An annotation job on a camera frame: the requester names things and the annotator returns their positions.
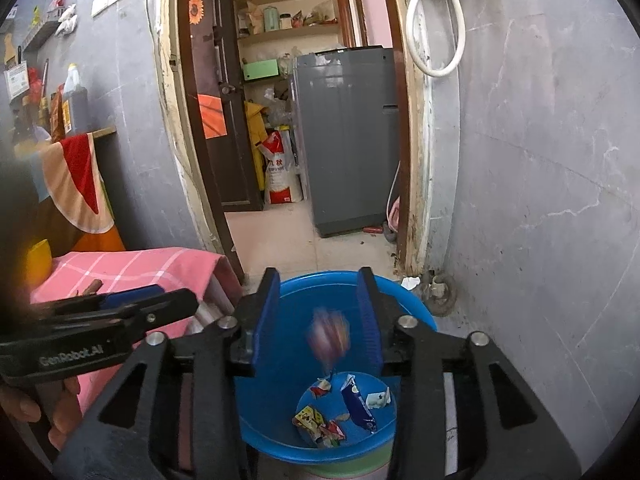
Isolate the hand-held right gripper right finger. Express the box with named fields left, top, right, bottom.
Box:
left=356, top=266, right=583, bottom=480

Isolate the red plastic bag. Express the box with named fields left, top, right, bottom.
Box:
left=27, top=67, right=46, bottom=107

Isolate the blue snack wrapper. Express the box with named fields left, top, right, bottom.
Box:
left=340, top=373, right=377, bottom=434

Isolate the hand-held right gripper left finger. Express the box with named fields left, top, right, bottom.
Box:
left=52, top=266, right=281, bottom=480

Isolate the dark oil bottle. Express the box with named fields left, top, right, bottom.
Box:
left=62, top=63, right=90, bottom=136

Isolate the wooden door frame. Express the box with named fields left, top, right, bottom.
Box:
left=154, top=0, right=437, bottom=282

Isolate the teal brown orange cloth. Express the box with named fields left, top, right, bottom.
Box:
left=27, top=150, right=127, bottom=257

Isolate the white red rice bag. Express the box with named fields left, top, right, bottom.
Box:
left=257, top=129, right=305, bottom=206

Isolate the orange red towel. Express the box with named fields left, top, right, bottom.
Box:
left=40, top=132, right=116, bottom=235

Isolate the purple wrapper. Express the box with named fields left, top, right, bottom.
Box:
left=307, top=307, right=352, bottom=372

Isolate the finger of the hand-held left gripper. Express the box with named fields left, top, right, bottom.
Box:
left=30, top=284, right=167, bottom=312
left=49, top=288, right=200, bottom=344

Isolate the white hose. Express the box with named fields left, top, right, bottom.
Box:
left=404, top=0, right=467, bottom=79

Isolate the person's left hand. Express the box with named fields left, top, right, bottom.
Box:
left=0, top=376, right=84, bottom=454

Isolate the torn red paper bag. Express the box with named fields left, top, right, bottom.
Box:
left=312, top=422, right=347, bottom=449

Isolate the pale green container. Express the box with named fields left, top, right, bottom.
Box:
left=280, top=452, right=397, bottom=480

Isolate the orange paper sheet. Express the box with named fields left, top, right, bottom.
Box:
left=197, top=93, right=227, bottom=140

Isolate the yellow brown snack wrapper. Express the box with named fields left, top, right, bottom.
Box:
left=292, top=406, right=327, bottom=431

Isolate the yellow plastic bowl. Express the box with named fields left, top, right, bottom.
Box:
left=25, top=239, right=52, bottom=287

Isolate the blue plastic basin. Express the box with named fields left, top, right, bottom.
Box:
left=234, top=271, right=439, bottom=465

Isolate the dark brown door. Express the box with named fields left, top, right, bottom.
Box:
left=177, top=0, right=265, bottom=213

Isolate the grey washing machine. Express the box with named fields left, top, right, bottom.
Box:
left=291, top=46, right=401, bottom=239

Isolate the pink plaid tablecloth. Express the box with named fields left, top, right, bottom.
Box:
left=30, top=246, right=244, bottom=413

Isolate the green box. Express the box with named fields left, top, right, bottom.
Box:
left=243, top=58, right=280, bottom=82

